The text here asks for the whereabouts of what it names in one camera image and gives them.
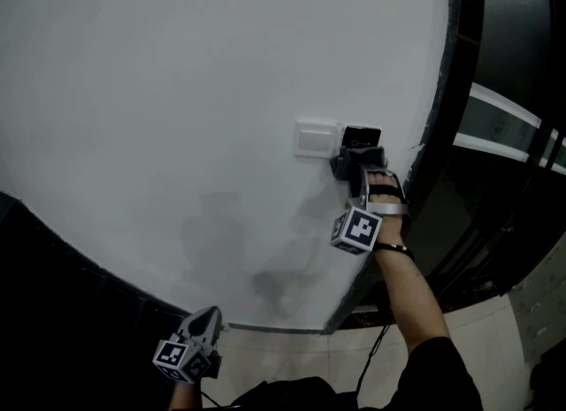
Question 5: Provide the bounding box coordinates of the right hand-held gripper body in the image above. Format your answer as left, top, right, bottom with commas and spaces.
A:
329, 164, 413, 256

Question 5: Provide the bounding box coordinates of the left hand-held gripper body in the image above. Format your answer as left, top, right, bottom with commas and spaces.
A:
151, 332, 222, 385

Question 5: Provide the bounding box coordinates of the person's right hand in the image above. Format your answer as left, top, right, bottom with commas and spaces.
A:
367, 171, 402, 206

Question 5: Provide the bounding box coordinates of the white locker cabinet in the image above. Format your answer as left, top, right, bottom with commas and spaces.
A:
506, 232, 566, 365

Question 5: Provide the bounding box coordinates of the black exit button panel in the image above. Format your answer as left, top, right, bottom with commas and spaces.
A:
341, 125, 383, 150

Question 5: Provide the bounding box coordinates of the person's black clothing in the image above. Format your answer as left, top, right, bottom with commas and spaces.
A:
229, 336, 484, 411

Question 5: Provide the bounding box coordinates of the black wrist bracelet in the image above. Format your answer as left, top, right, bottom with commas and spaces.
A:
373, 241, 417, 263

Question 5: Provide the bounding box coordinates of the grey fuzzy cloth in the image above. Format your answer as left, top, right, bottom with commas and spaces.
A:
329, 145, 390, 183

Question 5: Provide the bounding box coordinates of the person's left forearm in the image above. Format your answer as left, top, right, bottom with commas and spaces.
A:
166, 380, 203, 411

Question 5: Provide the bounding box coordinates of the person's right forearm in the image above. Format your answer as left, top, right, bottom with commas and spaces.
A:
373, 217, 453, 355

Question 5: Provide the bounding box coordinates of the white wall light switch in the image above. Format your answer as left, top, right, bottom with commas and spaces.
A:
293, 118, 347, 160

